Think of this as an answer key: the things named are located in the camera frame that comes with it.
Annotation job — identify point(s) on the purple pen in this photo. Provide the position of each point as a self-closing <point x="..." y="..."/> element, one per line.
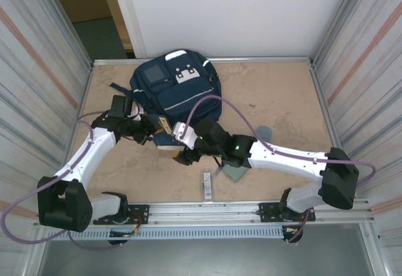
<point x="219" y="170"/>

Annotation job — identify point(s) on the small white rectangular packet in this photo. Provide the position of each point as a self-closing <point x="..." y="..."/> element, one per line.
<point x="207" y="185"/>

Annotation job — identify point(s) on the green snap wallet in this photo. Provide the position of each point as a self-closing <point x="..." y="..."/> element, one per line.
<point x="235" y="173"/>

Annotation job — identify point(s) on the navy blue student backpack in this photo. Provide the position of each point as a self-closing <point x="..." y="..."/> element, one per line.
<point x="188" y="93"/>

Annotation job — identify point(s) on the blue-grey glasses case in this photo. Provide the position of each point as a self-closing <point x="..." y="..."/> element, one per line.
<point x="264" y="131"/>

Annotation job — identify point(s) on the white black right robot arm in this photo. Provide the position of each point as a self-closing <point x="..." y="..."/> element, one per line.
<point x="282" y="159"/>

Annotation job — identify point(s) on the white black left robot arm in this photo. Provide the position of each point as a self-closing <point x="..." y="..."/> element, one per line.
<point x="84" y="153"/>

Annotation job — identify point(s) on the grey metal sheet panel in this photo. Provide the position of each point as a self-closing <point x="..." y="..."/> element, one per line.
<point x="204" y="260"/>

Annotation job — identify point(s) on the long aluminium mounting rail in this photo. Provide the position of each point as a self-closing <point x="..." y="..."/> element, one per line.
<point x="204" y="213"/>

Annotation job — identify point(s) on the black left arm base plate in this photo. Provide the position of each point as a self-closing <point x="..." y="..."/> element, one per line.
<point x="141" y="214"/>

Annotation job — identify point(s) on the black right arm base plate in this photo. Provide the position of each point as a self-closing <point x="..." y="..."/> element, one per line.
<point x="267" y="211"/>

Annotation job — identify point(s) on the aluminium frame post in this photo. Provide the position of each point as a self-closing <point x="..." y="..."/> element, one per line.
<point x="64" y="21"/>
<point x="340" y="15"/>

